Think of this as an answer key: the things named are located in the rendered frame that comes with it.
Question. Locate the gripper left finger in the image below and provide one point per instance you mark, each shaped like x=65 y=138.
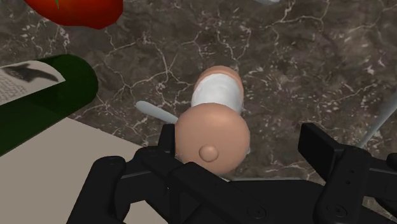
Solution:
x=198 y=186

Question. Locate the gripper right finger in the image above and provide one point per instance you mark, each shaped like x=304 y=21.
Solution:
x=347 y=173

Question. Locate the peach and white doll figure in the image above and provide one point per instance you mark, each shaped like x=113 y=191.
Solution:
x=214 y=133

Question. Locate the green bottle with white label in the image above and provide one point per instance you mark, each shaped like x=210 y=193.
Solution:
x=46 y=102

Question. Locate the red tomato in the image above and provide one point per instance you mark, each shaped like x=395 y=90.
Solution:
x=80 y=12

